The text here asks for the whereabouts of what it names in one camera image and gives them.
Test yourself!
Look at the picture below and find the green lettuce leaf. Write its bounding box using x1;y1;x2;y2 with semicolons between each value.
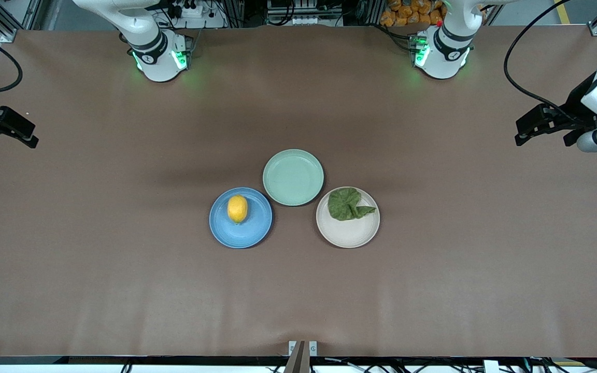
328;188;377;222

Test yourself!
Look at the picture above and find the yellow lemon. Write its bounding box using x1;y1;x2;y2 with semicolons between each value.
227;195;248;224

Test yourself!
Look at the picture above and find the bag of oranges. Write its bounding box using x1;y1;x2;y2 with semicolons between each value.
380;0;447;27

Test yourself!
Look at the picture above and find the beige plate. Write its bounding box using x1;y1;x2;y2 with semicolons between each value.
316;186;381;249

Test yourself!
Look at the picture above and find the white power strip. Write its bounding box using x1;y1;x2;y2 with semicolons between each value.
166;0;211;19

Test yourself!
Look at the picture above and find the light green plate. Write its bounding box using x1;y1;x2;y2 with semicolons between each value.
263;149;325;207

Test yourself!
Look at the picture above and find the blue plate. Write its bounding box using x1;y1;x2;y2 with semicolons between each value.
209;187;273;249

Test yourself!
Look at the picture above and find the grey electrical equipment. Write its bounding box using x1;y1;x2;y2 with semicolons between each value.
266;0;344;26

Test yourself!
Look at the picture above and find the brown table cover sheet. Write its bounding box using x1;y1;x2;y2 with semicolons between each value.
0;26;597;358

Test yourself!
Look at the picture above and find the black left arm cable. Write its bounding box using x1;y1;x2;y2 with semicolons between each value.
504;0;587;125

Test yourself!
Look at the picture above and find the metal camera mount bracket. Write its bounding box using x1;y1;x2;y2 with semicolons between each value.
284;340;318;373

